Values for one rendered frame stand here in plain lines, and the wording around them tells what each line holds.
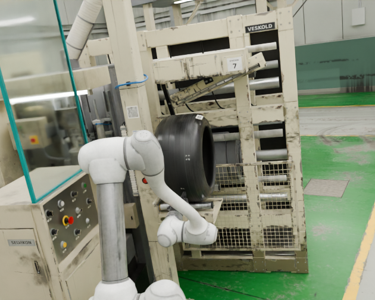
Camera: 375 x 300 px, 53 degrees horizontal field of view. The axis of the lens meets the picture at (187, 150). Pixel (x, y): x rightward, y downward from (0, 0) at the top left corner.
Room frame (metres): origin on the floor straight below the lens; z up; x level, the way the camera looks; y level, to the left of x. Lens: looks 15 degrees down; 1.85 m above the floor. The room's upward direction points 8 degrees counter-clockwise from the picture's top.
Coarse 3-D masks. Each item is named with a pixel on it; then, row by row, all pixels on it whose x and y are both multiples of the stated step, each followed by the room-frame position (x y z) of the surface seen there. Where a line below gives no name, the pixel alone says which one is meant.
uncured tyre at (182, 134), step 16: (160, 128) 2.18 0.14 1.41; (176, 128) 2.13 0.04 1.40; (192, 128) 2.11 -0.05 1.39; (208, 128) 2.36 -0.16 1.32; (160, 144) 2.09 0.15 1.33; (176, 144) 2.06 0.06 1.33; (192, 144) 2.04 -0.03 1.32; (208, 144) 2.50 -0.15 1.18; (176, 160) 2.02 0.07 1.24; (192, 160) 2.00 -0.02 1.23; (208, 160) 2.49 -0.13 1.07; (176, 176) 2.02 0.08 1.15; (192, 176) 2.00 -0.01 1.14; (208, 176) 2.42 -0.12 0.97; (176, 192) 2.05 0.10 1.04; (192, 192) 2.03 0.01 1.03; (208, 192) 2.12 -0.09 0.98
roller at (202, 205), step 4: (160, 204) 2.19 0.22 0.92; (164, 204) 2.18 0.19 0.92; (192, 204) 2.13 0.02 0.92; (196, 204) 2.12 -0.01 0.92; (200, 204) 2.11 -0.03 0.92; (204, 204) 2.10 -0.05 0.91; (208, 204) 2.10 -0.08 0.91; (212, 204) 2.10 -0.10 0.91; (160, 208) 2.18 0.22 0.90; (164, 208) 2.17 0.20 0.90; (196, 208) 2.11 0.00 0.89; (200, 208) 2.11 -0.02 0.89; (204, 208) 2.10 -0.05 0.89; (208, 208) 2.10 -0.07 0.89; (212, 208) 2.10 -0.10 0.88
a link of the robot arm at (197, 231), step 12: (156, 180) 1.45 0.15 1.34; (156, 192) 1.51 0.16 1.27; (168, 192) 1.52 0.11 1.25; (168, 204) 1.54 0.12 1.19; (180, 204) 1.54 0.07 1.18; (192, 216) 1.56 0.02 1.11; (192, 228) 1.59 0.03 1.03; (204, 228) 1.60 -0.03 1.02; (216, 228) 1.64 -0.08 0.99; (192, 240) 1.61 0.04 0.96; (204, 240) 1.60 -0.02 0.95
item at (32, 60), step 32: (0, 0) 1.70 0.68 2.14; (32, 0) 1.92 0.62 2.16; (0, 32) 1.66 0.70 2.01; (32, 32) 1.86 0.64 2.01; (0, 64) 1.61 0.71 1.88; (32, 64) 1.81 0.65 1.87; (64, 64) 2.06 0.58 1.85; (32, 96) 1.75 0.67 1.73; (64, 96) 2.00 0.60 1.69; (32, 128) 1.70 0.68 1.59; (64, 128) 1.93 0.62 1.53; (32, 160) 1.64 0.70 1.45; (64, 160) 1.87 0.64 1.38; (32, 192) 1.58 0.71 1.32
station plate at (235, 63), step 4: (228, 60) 2.37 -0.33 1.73; (232, 60) 2.36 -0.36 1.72; (236, 60) 2.35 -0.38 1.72; (240, 60) 2.35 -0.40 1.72; (228, 64) 2.37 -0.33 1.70; (232, 64) 2.36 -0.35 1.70; (236, 64) 2.36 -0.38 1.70; (240, 64) 2.35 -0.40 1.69; (228, 68) 2.37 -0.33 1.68; (232, 68) 2.36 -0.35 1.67; (236, 68) 2.36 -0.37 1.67; (240, 68) 2.35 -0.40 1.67
